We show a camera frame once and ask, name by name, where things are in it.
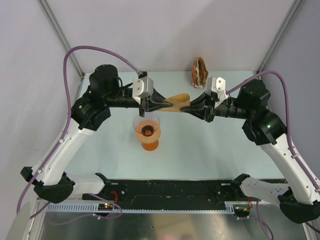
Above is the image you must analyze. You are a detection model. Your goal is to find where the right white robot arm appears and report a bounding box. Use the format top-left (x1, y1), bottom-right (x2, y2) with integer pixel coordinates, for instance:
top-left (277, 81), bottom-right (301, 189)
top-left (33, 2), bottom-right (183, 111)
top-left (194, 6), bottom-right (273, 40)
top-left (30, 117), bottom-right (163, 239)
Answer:
top-left (180, 77), bottom-right (320, 224)

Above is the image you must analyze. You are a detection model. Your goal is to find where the brown paper coffee filter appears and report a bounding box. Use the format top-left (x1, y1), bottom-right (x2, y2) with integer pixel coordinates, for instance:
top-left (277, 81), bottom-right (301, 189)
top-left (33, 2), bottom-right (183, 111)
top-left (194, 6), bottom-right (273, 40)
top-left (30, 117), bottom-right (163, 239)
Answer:
top-left (158, 93), bottom-right (191, 112)

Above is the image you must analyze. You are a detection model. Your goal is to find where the aluminium frame post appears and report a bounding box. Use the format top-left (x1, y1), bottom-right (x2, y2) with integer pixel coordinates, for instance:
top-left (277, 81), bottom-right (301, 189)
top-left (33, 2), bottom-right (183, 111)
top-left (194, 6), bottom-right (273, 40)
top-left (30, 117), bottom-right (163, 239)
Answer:
top-left (255, 0), bottom-right (306, 73)
top-left (37, 0), bottom-right (84, 79)

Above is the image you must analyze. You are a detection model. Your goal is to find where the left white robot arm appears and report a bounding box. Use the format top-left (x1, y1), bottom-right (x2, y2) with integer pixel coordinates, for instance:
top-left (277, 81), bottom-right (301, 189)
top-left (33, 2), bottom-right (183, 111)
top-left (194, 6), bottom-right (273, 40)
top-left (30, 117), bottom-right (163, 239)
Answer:
top-left (20, 64), bottom-right (173, 204)

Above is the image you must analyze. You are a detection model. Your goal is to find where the orange coffee filter package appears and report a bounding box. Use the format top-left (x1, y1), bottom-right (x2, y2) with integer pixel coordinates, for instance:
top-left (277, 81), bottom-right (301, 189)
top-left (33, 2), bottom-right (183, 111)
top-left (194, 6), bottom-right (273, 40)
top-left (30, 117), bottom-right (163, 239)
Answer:
top-left (191, 57), bottom-right (209, 89)

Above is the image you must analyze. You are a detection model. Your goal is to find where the grey slotted cable duct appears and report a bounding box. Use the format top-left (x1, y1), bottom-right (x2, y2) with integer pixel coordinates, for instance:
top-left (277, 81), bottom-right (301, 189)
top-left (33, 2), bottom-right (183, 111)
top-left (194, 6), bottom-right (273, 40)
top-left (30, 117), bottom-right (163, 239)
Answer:
top-left (44, 201), bottom-right (253, 215)

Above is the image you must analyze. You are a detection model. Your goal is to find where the aluminium front rail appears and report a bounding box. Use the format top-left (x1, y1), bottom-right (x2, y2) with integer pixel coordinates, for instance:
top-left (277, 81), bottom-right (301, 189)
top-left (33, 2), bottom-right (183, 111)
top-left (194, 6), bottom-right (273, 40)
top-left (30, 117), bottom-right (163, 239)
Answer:
top-left (37, 182), bottom-right (307, 204)

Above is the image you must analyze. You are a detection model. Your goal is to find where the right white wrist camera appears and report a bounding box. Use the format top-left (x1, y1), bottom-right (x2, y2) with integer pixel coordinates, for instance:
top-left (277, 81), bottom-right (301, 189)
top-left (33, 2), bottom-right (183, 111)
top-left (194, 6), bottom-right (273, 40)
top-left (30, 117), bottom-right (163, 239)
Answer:
top-left (204, 76), bottom-right (228, 103)

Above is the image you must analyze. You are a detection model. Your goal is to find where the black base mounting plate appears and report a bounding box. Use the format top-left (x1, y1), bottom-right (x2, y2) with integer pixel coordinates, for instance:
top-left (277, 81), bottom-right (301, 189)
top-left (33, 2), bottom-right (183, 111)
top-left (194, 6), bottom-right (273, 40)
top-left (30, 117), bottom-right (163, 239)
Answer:
top-left (98, 179), bottom-right (248, 212)

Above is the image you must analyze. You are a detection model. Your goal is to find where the left aluminium frame post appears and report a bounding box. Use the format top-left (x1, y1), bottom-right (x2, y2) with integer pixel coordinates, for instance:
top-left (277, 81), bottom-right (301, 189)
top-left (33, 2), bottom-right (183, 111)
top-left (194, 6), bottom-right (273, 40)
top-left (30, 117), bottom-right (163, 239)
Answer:
top-left (37, 0), bottom-right (84, 79)

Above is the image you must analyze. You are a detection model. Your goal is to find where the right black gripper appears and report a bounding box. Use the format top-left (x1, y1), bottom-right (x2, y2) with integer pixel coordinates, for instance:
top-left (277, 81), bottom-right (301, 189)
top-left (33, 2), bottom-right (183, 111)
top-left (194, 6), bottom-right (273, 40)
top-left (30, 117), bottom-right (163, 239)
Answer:
top-left (180, 89), bottom-right (252, 123)

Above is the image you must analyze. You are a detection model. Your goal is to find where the glass flask with orange liquid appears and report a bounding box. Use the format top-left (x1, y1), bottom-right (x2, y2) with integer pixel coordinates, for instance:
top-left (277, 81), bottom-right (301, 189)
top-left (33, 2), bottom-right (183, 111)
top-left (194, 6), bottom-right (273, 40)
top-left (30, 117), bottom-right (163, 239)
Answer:
top-left (141, 140), bottom-right (159, 152)

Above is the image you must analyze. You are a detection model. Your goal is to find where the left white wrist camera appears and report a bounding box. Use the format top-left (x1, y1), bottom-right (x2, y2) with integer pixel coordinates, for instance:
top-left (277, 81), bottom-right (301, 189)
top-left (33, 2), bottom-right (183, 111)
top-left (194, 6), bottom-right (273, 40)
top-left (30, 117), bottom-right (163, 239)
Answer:
top-left (132, 71), bottom-right (154, 105)

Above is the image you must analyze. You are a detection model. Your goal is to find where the right aluminium frame post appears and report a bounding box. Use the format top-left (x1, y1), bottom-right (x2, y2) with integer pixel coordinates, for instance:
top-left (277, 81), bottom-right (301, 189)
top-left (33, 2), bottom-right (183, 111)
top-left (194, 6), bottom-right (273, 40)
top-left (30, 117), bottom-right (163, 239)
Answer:
top-left (255, 0), bottom-right (306, 73)

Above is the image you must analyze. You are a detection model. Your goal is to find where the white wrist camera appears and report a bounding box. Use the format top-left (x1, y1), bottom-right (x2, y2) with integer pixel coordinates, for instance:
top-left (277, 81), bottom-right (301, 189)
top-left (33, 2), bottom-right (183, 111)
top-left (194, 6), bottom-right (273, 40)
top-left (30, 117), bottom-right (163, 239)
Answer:
top-left (204, 76), bottom-right (228, 103)
top-left (132, 71), bottom-right (154, 105)

